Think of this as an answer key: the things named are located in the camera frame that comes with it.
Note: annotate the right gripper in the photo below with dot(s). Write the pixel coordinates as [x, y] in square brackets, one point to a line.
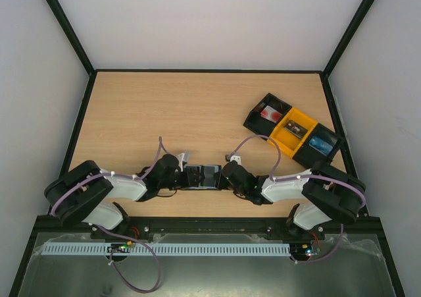
[220, 177]

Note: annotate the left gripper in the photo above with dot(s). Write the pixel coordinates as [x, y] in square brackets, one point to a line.
[189, 179]

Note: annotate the black leather card holder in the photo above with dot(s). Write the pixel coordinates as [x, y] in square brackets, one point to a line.
[208, 173]

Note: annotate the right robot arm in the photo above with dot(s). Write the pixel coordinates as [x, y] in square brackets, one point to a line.
[331, 194]

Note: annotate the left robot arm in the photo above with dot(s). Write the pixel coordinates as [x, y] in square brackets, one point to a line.
[79, 195]

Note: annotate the black bin with red card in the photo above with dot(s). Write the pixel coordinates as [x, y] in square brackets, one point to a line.
[256, 124]

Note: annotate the red white card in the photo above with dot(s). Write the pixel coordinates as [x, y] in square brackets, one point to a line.
[271, 114]

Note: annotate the black bin with blue card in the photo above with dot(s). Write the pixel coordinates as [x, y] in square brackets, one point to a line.
[308, 156]

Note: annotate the black card in yellow bin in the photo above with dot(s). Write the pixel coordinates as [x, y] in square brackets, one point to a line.
[295, 128]

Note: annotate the blue card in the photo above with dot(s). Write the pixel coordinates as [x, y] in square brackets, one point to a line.
[320, 145]

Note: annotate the yellow bin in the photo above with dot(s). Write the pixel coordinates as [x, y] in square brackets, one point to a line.
[286, 141]

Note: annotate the metal tray sheet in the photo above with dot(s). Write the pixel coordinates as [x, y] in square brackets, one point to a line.
[340, 266]

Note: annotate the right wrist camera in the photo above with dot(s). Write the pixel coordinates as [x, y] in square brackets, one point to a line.
[233, 157]

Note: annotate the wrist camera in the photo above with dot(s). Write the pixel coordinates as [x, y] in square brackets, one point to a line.
[183, 157]
[233, 157]

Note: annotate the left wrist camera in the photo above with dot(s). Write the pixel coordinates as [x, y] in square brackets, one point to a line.
[183, 157]

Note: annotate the grey slotted cable duct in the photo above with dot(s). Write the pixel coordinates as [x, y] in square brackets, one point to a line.
[172, 249]

